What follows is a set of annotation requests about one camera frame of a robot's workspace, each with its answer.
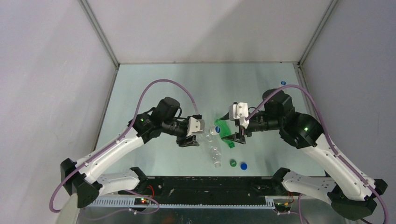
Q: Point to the clear bottle lying on table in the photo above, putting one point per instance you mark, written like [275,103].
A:
[214,151]

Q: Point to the green bottle cap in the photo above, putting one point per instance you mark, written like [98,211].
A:
[233,163]

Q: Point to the blue white bottle cap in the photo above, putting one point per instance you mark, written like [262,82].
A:
[214,130]

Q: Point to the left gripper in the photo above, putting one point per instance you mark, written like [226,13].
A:
[183,142]

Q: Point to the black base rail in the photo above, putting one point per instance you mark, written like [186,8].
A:
[212,190]

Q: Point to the right circuit board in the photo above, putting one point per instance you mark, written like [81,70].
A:
[283,208]

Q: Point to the green plastic bottle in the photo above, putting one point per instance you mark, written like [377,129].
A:
[224,131]

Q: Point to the circuit board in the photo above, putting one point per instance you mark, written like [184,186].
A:
[283,208]
[142,202]

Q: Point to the clear plastic bottle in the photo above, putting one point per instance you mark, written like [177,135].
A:
[204,137]

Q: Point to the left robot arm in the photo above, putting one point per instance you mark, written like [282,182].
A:
[85,177]

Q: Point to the metal cable duct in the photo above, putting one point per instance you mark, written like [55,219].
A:
[128,202]

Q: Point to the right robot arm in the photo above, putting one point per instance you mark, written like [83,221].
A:
[350,192]

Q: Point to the left circuit board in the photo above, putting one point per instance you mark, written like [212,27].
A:
[142,202]

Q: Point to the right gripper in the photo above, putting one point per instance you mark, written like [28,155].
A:
[237,136]

